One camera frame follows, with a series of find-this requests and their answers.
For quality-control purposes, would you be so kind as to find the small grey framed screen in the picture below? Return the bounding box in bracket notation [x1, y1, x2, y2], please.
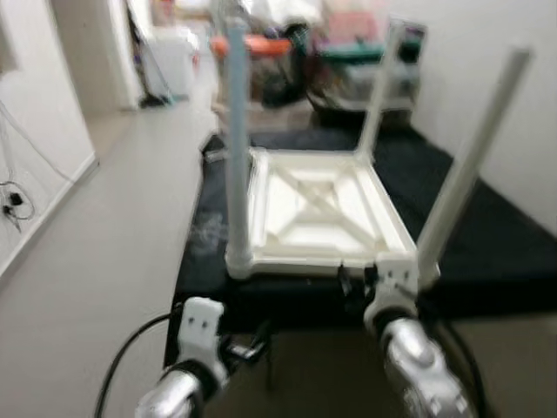
[396, 22, 427, 53]

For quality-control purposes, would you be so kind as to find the pink plastic box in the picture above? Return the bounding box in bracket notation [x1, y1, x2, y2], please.
[326, 9, 388, 44]

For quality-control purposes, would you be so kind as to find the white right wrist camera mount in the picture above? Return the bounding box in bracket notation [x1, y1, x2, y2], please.
[366, 261, 419, 327]

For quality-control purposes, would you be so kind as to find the black wall cable with charger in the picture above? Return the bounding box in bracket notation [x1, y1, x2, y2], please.
[0, 104, 36, 232]

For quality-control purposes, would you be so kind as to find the white plastic children table top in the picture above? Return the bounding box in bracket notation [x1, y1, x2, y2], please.
[225, 146, 440, 280]

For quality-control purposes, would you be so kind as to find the clear plastic container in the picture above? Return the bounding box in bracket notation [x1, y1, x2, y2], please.
[335, 61, 420, 110]

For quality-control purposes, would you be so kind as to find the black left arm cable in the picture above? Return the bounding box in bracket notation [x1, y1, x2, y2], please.
[94, 313, 184, 418]

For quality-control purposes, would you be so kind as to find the floor mop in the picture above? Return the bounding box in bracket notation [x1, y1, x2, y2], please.
[135, 17, 175, 110]

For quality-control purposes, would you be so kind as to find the orange lidded storage box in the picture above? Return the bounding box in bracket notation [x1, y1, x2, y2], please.
[213, 35, 292, 105]

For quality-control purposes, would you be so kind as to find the beige patterned box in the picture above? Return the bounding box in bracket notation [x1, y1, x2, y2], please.
[213, 100, 314, 131]

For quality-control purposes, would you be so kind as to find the black round basin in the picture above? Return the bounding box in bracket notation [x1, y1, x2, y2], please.
[309, 87, 419, 127]

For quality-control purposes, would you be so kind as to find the green round lid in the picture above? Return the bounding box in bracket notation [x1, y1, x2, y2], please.
[318, 44, 410, 64]

